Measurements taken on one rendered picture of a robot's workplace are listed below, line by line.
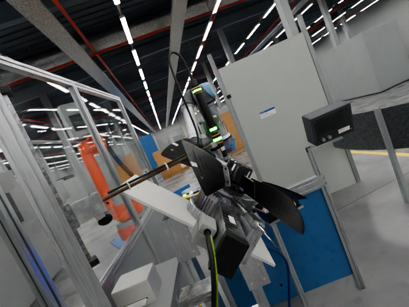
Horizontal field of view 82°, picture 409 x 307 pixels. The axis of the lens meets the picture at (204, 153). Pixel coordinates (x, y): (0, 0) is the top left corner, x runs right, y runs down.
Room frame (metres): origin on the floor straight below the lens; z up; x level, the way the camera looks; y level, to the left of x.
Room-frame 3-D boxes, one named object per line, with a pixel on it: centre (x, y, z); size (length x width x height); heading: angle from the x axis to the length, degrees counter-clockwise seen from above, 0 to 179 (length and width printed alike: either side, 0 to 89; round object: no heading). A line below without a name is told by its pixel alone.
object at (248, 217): (0.78, -0.06, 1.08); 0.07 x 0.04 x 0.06; 8
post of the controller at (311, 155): (1.46, -0.63, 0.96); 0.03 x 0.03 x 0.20; 88
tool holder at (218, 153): (1.12, -0.08, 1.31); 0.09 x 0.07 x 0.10; 123
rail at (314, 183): (1.48, -0.20, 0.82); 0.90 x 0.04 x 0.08; 88
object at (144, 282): (0.95, 0.50, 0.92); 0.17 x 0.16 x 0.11; 88
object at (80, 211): (0.78, 0.44, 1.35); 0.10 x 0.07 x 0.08; 123
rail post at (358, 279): (1.46, -0.63, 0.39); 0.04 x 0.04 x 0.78; 88
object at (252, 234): (0.78, 0.00, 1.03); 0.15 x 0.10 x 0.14; 88
